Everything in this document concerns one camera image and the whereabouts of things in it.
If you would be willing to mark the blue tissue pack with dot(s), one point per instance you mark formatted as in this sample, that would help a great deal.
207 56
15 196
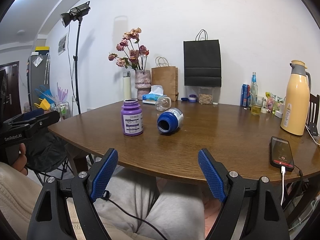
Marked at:
155 93

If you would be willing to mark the brown paper bag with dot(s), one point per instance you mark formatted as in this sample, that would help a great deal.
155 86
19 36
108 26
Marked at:
166 76

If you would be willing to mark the studio light on stand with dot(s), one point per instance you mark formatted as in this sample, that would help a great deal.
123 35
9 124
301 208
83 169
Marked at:
75 14

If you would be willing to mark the snack packets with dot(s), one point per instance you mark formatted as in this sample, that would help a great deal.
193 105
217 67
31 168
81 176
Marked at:
273 102

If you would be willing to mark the dark brown door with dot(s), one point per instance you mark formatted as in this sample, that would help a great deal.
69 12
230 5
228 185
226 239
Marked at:
12 104

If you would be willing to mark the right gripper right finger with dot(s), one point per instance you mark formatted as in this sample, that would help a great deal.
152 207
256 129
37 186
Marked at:
228 188

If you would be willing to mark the person's left hand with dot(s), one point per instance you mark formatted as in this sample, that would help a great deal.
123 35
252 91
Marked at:
21 161

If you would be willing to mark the blue supplement bottle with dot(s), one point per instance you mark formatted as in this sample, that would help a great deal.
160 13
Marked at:
170 120

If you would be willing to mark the purple white small jar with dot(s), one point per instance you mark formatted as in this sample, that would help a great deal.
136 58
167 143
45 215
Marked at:
192 98

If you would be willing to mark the blue soda can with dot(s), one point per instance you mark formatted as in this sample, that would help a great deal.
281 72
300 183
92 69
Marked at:
245 96

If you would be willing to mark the glass of yellow drink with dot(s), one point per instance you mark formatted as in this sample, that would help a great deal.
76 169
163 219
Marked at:
256 105

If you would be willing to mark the clear container with grains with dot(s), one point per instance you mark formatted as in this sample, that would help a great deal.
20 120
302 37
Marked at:
205 96

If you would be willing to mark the black smartphone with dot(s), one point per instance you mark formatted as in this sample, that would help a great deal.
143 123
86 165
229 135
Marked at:
281 154

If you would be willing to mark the white power adapter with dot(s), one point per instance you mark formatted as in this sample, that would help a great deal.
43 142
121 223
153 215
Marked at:
279 110

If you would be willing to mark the white thermos bottle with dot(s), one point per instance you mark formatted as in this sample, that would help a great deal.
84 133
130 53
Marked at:
127 85

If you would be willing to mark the clear glass soda bottle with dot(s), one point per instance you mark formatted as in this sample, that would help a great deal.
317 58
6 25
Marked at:
253 89

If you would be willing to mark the grey refrigerator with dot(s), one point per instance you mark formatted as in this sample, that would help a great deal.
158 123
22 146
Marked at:
36 76

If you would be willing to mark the yellow thermos jug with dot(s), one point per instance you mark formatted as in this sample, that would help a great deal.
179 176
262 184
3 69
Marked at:
297 98

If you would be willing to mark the clear glass jar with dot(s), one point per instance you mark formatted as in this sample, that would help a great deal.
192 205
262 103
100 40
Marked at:
163 103

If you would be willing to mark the black folding chair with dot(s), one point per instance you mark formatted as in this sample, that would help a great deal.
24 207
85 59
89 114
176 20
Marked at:
46 153

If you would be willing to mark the pink ceramic vase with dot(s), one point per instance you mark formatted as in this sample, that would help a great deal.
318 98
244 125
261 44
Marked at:
142 83

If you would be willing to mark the purple supplement bottle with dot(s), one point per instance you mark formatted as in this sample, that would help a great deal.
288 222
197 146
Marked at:
131 117

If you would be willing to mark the black paper bag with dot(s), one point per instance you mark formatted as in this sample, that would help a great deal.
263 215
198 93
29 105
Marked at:
202 61

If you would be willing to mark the dried pink flowers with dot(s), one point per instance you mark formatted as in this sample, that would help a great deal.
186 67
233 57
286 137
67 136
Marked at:
130 53

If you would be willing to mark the person's beige sleeve forearm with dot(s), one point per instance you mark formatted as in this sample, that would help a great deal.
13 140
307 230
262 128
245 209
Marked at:
18 198

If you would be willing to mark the dark wooden chair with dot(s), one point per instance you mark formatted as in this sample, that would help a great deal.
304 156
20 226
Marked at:
313 113

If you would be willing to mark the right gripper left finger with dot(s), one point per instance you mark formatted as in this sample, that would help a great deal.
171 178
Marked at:
87 188

